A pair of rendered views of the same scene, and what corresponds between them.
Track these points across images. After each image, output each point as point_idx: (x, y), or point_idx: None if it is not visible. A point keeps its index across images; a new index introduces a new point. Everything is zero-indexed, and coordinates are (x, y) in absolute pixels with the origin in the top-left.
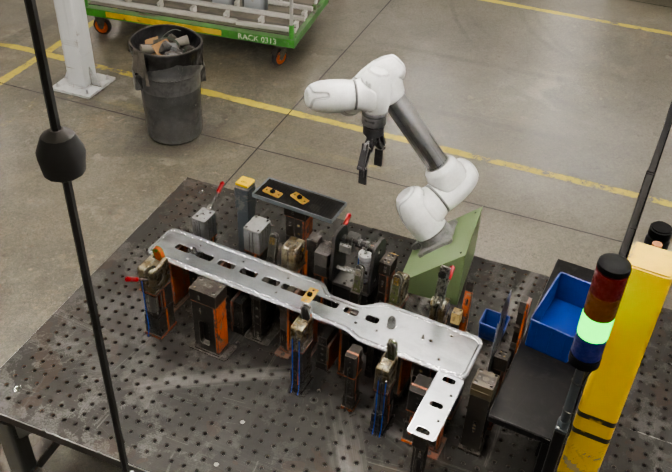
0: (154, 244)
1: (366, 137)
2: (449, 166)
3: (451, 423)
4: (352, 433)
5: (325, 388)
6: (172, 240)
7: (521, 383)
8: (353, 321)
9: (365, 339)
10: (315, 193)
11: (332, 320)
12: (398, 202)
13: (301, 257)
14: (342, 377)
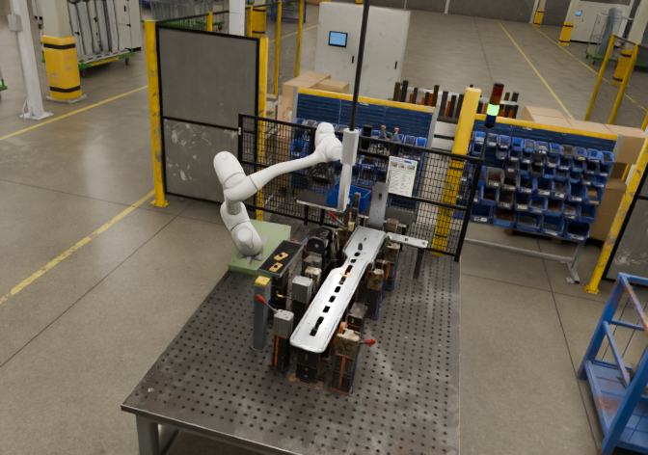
0: (311, 348)
1: (327, 167)
2: (241, 202)
3: (374, 267)
4: (394, 297)
5: None
6: (306, 338)
7: (386, 216)
8: (361, 259)
9: (373, 256)
10: (274, 250)
11: (364, 266)
12: (249, 239)
13: None
14: (358, 301)
